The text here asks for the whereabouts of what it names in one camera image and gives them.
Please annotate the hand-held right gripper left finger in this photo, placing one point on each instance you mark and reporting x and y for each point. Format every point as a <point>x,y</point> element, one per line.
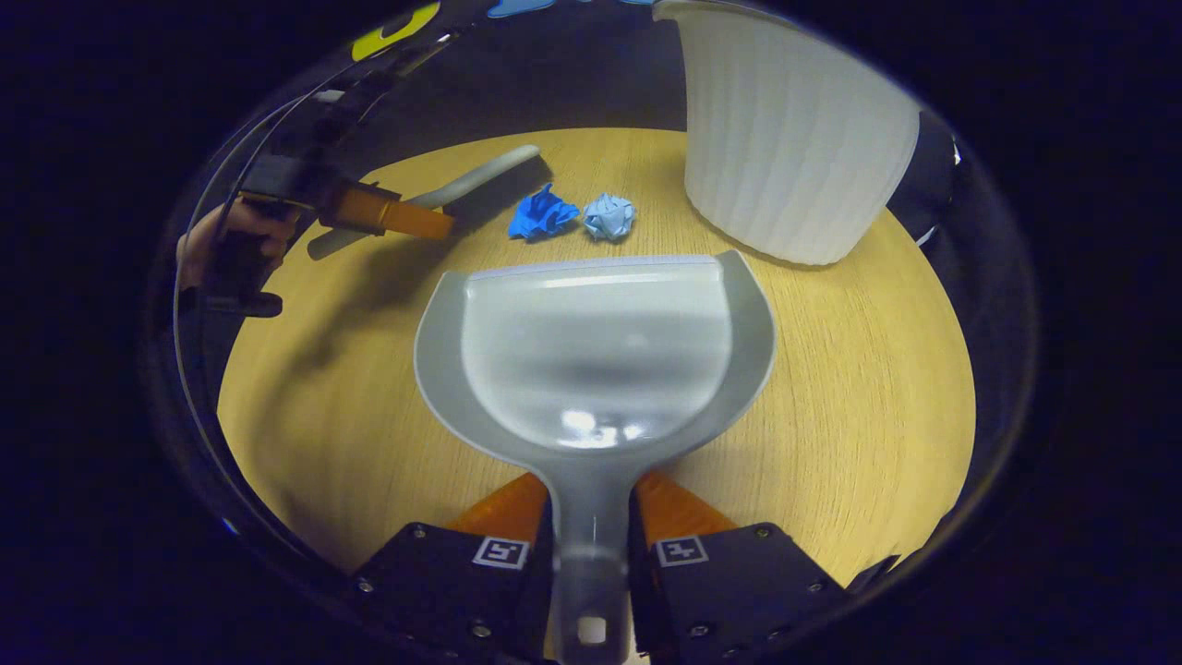
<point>462,591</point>

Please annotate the grey plastic dustpan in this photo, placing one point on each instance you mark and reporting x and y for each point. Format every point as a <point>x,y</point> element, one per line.
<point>596,360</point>

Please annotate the small white broom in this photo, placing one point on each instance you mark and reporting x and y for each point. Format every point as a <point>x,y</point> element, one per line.
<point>489,171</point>

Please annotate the white ribbed garbage bin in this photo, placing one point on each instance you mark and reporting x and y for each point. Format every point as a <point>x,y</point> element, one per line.
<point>794,139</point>

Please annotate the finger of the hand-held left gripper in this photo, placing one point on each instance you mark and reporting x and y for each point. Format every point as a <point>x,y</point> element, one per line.
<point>388,214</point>

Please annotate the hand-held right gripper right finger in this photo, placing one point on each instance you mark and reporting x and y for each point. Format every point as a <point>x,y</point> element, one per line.
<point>729,591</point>

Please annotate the black backdrop cloth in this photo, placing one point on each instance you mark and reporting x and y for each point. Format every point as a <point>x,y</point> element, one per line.
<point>572,74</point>

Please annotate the pale blue paper ball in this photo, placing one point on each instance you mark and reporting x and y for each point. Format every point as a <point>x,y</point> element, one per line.
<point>609,218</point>

